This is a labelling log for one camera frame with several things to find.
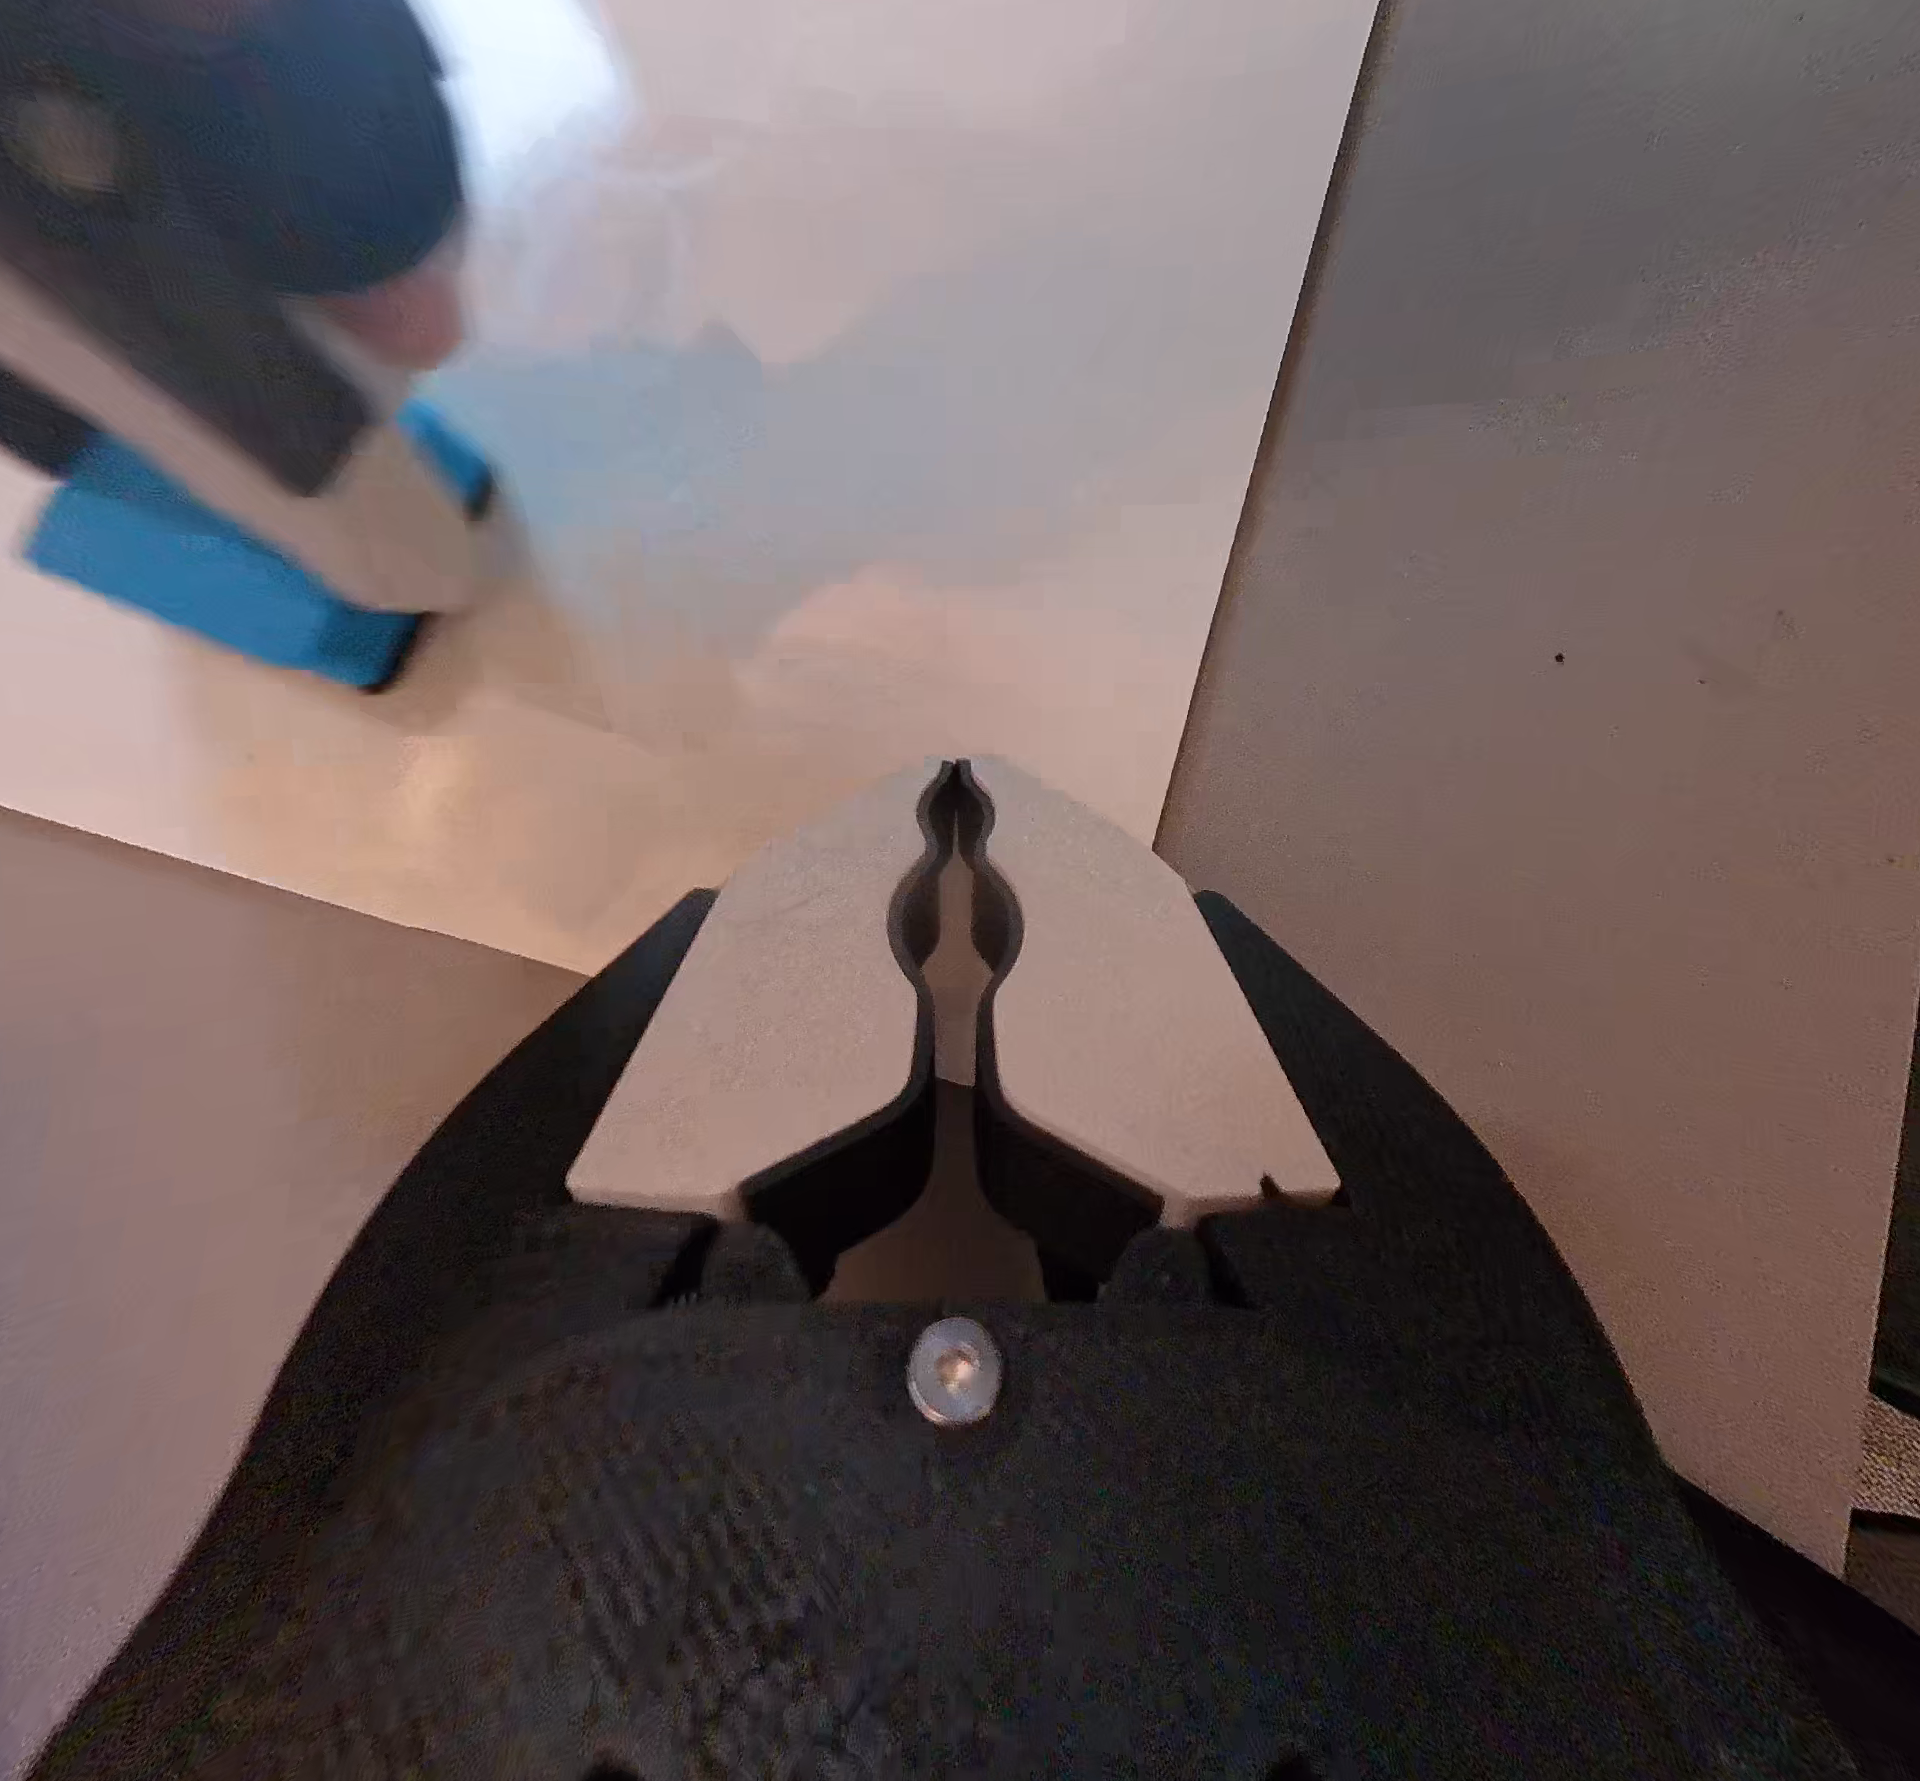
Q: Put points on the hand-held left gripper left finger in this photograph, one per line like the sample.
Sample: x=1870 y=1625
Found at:
x=755 y=1050

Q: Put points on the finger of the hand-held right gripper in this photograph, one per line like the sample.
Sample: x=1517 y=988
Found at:
x=406 y=538

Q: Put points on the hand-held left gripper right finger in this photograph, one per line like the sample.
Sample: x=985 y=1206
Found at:
x=1157 y=1050

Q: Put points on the blue foam eraser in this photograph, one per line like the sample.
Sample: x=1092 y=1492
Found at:
x=194 y=581

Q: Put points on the small white whiteboard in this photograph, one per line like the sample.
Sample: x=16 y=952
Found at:
x=977 y=310

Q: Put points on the person's right hand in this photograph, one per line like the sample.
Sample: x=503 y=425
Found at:
x=406 y=319

